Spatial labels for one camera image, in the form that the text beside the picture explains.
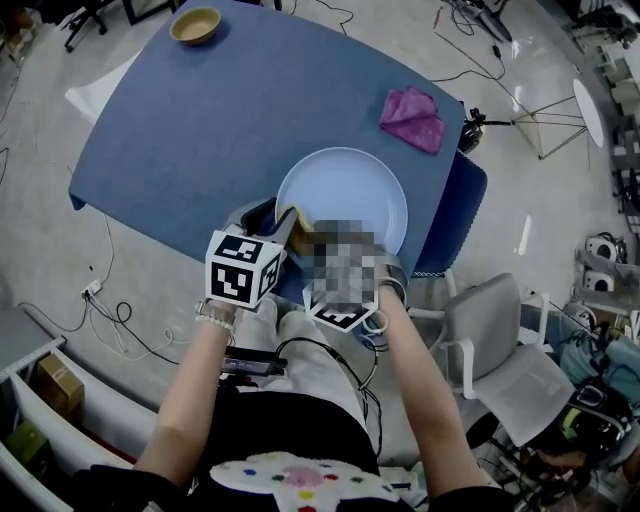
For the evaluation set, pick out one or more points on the white round side table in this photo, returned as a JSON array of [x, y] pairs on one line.
[[589, 110]]

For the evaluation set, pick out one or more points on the tan fluffy sponge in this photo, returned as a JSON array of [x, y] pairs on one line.
[[302, 232]]

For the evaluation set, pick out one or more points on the black screen device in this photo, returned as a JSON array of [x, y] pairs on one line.
[[252, 364]]

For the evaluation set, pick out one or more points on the black round device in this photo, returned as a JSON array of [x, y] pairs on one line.
[[470, 132]]

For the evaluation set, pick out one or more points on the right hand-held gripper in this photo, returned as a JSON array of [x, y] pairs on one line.
[[340, 280]]

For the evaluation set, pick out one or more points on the big light blue plate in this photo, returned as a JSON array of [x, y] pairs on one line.
[[345, 190]]

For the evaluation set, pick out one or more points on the black top with flower patch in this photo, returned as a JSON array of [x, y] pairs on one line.
[[285, 430]]

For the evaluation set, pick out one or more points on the purple folded cloth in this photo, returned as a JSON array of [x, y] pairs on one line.
[[412, 120]]

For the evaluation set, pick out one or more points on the white office chair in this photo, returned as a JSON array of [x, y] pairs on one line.
[[505, 375]]

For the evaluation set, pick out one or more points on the green box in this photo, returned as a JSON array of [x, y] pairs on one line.
[[27, 442]]

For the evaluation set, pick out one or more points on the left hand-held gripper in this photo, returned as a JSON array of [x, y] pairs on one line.
[[235, 275]]

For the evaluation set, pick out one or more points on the tan bowl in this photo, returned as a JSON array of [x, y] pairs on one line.
[[195, 25]]

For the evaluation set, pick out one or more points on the person's right forearm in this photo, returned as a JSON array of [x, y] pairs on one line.
[[430, 400]]

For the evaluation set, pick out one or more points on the person's left forearm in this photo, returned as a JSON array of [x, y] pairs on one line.
[[190, 400]]

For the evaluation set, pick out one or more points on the table with blue tablecloth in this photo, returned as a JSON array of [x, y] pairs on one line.
[[200, 130]]

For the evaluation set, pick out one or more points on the brown cardboard box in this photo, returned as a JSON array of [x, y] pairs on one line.
[[60, 385]]

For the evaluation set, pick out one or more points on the white round headset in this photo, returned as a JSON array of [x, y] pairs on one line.
[[602, 247]]

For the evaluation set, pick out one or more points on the dark helmet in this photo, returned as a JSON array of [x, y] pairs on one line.
[[595, 420]]

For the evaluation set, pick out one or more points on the person's legs in light trousers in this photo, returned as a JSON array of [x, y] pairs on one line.
[[320, 370]]

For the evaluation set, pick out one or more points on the white power strip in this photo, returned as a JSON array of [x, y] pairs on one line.
[[92, 289]]

